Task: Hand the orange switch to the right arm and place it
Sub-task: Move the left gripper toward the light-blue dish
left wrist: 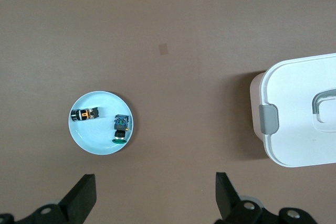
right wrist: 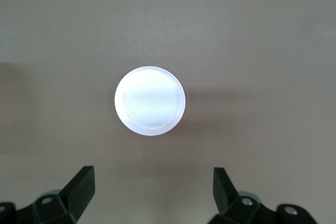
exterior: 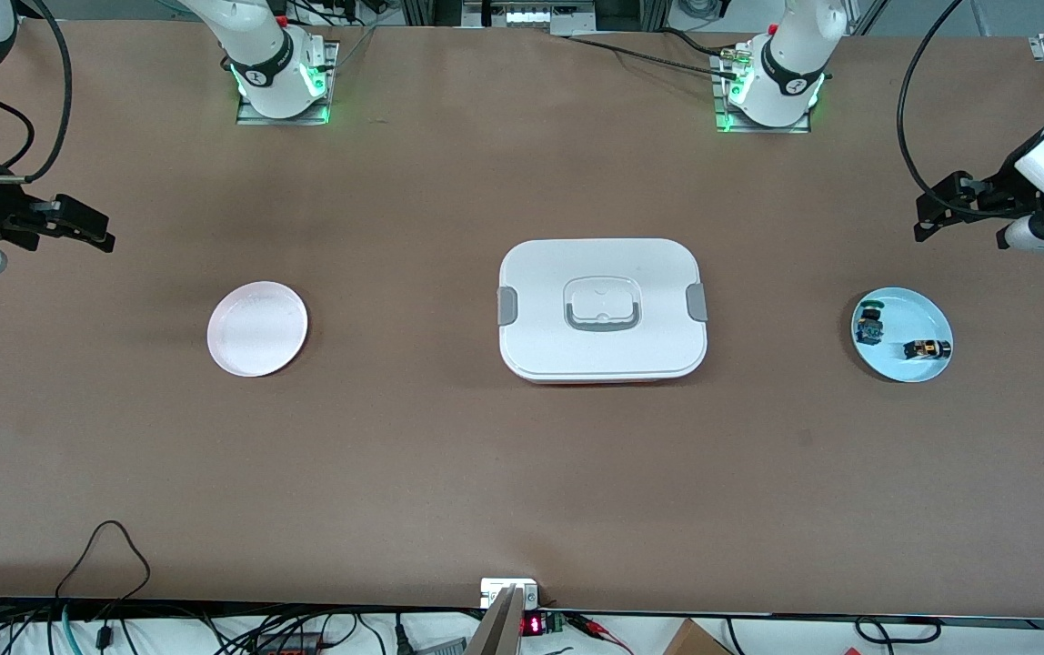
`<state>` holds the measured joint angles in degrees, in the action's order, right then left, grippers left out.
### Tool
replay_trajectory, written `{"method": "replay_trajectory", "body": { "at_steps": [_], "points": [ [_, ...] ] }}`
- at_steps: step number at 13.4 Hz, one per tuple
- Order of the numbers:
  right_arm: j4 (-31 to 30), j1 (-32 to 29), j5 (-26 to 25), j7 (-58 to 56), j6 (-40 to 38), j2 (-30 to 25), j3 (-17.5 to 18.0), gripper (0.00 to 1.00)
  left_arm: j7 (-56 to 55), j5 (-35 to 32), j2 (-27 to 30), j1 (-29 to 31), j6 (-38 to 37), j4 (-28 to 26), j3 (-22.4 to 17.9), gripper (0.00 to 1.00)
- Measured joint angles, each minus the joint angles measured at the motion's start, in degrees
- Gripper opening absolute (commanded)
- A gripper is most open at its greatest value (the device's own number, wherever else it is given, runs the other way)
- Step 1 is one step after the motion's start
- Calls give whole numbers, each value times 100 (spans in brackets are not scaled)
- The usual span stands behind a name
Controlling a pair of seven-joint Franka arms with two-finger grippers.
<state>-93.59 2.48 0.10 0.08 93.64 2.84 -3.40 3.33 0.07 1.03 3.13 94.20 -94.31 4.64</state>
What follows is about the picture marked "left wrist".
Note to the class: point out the light blue round plate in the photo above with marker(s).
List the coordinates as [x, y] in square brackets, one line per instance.
[97, 140]

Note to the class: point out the green push-button switch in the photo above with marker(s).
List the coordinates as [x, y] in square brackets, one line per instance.
[120, 128]

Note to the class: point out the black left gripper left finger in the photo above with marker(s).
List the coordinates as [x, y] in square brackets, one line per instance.
[76, 203]

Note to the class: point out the orange push-button switch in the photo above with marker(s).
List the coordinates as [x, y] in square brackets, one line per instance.
[84, 114]

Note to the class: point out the small brown tape patch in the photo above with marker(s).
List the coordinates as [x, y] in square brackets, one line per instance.
[163, 49]

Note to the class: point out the white lidded box grey clips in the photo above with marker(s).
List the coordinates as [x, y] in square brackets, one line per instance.
[296, 119]

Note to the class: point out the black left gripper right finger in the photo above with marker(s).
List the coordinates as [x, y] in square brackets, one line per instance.
[231, 205]

